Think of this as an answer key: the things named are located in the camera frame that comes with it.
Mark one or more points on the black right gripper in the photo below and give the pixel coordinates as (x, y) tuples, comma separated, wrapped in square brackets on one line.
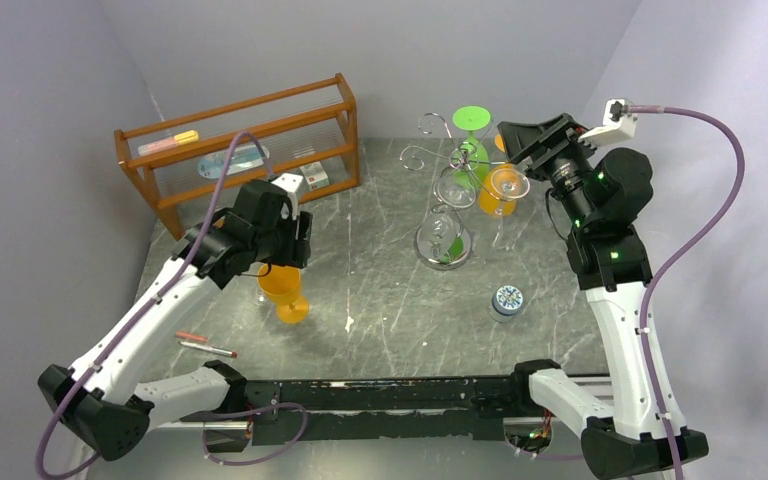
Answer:
[(549, 152)]

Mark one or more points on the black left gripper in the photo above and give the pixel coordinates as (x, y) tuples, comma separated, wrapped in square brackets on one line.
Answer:
[(298, 251)]

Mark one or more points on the clear plastic wine glass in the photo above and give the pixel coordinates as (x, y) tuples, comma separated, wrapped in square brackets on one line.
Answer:
[(256, 295), (509, 185)]

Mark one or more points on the green plastic goblet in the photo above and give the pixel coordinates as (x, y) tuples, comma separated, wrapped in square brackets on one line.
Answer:
[(470, 161)]

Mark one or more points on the orange plastic goblet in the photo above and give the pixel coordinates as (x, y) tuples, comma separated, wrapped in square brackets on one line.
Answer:
[(282, 285), (485, 165)]

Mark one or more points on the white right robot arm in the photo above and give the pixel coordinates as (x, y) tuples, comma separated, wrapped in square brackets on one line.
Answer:
[(643, 430)]

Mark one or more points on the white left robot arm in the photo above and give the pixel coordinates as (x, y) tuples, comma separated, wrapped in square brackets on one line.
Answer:
[(101, 397)]

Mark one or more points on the orange wooden shelf rack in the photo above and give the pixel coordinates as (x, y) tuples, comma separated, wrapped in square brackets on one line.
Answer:
[(310, 130)]

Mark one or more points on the chrome wine glass rack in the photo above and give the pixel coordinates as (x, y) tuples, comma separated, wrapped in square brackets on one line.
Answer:
[(423, 234)]

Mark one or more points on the small white box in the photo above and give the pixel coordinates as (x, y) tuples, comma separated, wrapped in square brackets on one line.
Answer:
[(315, 175)]

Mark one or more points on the yellow pink highlighter pen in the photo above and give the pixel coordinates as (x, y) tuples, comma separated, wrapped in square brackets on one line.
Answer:
[(169, 142)]

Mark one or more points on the red grey marker pen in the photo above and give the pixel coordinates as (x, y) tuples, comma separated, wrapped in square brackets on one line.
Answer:
[(209, 349)]

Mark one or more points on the small blue-lidded jar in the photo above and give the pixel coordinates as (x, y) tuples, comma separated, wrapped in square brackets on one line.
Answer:
[(506, 303)]

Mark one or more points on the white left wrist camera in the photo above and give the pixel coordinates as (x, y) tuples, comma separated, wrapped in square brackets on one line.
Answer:
[(290, 183)]

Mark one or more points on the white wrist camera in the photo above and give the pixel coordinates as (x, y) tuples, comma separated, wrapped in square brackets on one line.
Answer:
[(619, 125), (290, 183)]

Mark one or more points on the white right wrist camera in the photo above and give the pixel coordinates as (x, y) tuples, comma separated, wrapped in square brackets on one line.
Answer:
[(619, 125)]

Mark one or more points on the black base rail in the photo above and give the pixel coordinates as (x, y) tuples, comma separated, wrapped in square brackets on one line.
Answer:
[(477, 407)]

